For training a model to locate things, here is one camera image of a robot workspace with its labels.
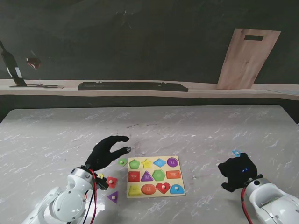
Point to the green hexagon puzzle piece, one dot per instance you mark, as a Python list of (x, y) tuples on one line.
[(122, 162)]

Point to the blue diamond puzzle piece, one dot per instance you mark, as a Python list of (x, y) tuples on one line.
[(236, 152)]

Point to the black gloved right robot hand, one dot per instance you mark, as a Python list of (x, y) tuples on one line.
[(238, 172)]

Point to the long black tray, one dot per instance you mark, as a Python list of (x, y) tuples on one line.
[(133, 86)]

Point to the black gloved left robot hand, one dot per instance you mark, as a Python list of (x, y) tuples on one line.
[(101, 155)]

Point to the dark wine bottle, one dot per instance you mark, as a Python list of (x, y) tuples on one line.
[(11, 65)]

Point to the red wine glass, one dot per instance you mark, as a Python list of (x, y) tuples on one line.
[(33, 62)]

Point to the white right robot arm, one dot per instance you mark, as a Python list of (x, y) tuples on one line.
[(271, 203)]

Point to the wooden shape puzzle board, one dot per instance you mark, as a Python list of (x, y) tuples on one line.
[(154, 168)]

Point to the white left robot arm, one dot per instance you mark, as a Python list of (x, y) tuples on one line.
[(67, 203)]

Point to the flat wooden coaster board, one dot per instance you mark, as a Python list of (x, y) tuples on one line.
[(51, 86)]

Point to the blue semicircle puzzle piece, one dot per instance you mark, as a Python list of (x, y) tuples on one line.
[(177, 189)]

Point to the long wooden shelf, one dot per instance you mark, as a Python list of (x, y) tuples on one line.
[(210, 92)]

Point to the red square puzzle piece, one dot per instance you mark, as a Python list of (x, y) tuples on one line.
[(112, 182)]

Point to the wooden cutting board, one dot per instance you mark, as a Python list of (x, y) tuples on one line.
[(245, 63)]

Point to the yellow trapezoid puzzle piece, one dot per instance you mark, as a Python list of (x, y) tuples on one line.
[(101, 175)]

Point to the red heart puzzle piece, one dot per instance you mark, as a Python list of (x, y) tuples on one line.
[(163, 187)]

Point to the purple triangle puzzle piece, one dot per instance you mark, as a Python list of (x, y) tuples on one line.
[(113, 197)]

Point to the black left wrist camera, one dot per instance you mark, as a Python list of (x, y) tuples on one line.
[(102, 183)]

